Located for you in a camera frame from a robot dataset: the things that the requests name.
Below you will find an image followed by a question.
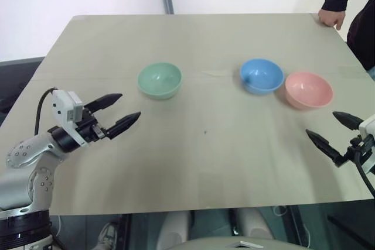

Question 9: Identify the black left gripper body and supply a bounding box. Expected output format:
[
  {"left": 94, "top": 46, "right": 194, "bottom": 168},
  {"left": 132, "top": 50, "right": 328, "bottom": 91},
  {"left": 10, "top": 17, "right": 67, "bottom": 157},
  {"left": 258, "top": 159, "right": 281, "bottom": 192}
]
[{"left": 74, "top": 108, "right": 113, "bottom": 143}]

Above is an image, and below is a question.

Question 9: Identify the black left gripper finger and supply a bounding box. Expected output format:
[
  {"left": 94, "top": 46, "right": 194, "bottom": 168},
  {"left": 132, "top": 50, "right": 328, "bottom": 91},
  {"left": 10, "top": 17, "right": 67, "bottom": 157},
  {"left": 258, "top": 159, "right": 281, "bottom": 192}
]
[
  {"left": 84, "top": 93, "right": 124, "bottom": 114},
  {"left": 105, "top": 111, "right": 142, "bottom": 140}
]

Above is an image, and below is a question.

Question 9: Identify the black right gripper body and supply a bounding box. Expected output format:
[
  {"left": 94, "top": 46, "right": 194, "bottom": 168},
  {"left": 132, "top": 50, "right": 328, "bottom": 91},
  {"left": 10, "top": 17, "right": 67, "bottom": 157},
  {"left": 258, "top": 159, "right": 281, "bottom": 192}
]
[{"left": 340, "top": 133, "right": 375, "bottom": 174}]

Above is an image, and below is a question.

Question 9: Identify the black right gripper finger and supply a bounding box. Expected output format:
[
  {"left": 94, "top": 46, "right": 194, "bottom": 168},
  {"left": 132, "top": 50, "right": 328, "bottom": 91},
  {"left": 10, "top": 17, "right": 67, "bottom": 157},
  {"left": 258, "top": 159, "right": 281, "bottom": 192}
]
[
  {"left": 305, "top": 129, "right": 346, "bottom": 167},
  {"left": 332, "top": 111, "right": 364, "bottom": 131}
]

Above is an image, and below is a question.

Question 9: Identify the person's bare hand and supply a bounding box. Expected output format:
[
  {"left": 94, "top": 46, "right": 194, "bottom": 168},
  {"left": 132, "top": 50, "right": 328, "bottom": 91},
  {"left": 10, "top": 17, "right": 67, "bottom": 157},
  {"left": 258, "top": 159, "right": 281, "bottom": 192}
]
[{"left": 318, "top": 8, "right": 346, "bottom": 31}]

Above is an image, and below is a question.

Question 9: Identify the red-pink plastic bowl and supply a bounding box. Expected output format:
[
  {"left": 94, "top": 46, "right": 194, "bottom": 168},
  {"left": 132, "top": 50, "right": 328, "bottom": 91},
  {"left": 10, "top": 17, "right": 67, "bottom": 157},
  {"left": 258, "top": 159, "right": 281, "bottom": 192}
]
[{"left": 285, "top": 71, "right": 334, "bottom": 111}]

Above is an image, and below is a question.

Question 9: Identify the green plastic bowl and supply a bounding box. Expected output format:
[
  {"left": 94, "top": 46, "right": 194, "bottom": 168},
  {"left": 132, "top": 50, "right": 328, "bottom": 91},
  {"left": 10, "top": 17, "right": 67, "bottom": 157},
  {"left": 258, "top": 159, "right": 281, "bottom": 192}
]
[{"left": 137, "top": 62, "right": 182, "bottom": 101}]

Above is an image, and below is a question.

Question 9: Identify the black table leg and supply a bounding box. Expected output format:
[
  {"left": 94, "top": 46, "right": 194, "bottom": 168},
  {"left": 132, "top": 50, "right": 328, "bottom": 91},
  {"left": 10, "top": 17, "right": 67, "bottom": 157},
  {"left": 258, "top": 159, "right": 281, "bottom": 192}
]
[
  {"left": 288, "top": 204, "right": 312, "bottom": 250},
  {"left": 116, "top": 213, "right": 133, "bottom": 250}
]

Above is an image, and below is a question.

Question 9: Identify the person's dark-clothed torso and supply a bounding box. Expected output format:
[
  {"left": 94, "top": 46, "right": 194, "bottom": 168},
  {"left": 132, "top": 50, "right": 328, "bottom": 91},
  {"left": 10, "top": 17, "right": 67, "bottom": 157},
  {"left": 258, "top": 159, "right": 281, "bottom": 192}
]
[{"left": 346, "top": 0, "right": 375, "bottom": 81}]

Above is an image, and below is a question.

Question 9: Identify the black cabinet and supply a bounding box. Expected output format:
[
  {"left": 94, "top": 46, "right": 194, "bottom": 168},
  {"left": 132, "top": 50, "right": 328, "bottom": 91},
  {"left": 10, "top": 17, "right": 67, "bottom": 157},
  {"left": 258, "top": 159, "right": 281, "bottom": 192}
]
[{"left": 0, "top": 56, "right": 45, "bottom": 129}]

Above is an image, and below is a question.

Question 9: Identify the blue plastic bowl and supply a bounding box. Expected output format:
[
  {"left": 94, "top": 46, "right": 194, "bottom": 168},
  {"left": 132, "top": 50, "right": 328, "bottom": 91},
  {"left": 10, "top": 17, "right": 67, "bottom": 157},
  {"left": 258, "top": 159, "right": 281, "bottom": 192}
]
[{"left": 240, "top": 59, "right": 285, "bottom": 96}]

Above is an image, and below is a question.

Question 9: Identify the pale rounded shell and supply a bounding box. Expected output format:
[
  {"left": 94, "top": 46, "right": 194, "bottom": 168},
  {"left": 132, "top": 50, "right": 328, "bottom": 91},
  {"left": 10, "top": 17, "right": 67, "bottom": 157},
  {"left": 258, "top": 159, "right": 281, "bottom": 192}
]
[
  {"left": 237, "top": 207, "right": 277, "bottom": 241},
  {"left": 156, "top": 210, "right": 192, "bottom": 250}
]

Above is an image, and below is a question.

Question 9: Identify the grey sneaker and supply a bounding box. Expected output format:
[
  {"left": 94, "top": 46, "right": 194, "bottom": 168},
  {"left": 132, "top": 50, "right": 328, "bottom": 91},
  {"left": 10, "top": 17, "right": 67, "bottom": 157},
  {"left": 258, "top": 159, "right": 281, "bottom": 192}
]
[{"left": 96, "top": 221, "right": 118, "bottom": 250}]

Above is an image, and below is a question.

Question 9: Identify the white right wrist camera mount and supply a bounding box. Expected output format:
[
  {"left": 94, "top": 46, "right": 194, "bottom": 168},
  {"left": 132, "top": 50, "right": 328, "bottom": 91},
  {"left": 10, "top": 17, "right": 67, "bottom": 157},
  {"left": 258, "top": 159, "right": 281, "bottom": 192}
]
[{"left": 358, "top": 115, "right": 375, "bottom": 174}]

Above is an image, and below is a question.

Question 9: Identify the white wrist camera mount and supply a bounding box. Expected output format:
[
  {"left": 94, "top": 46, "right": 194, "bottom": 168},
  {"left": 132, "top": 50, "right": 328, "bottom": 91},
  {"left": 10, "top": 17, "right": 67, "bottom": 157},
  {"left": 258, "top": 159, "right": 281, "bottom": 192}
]
[
  {"left": 51, "top": 89, "right": 90, "bottom": 148},
  {"left": 358, "top": 115, "right": 375, "bottom": 174}
]

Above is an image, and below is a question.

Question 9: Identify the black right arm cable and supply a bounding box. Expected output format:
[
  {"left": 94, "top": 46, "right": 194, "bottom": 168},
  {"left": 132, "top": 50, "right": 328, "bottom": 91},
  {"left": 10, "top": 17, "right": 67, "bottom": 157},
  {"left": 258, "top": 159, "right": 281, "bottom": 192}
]
[{"left": 353, "top": 146, "right": 375, "bottom": 198}]

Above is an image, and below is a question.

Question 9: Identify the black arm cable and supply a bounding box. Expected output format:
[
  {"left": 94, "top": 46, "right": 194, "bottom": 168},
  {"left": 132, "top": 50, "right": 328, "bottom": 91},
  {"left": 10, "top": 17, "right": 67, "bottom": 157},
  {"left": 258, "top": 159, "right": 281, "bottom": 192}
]
[
  {"left": 35, "top": 87, "right": 58, "bottom": 136},
  {"left": 353, "top": 146, "right": 375, "bottom": 198}
]

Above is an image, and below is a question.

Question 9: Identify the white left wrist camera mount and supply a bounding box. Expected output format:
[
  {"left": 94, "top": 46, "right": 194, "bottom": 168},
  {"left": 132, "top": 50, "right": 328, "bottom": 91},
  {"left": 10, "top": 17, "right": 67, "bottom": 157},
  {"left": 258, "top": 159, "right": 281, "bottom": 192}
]
[{"left": 51, "top": 89, "right": 90, "bottom": 148}]

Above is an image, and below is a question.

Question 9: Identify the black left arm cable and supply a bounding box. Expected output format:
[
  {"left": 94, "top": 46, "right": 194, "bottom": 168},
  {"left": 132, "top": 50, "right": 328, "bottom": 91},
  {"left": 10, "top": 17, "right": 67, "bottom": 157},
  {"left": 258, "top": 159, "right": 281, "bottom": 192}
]
[{"left": 35, "top": 87, "right": 58, "bottom": 136}]

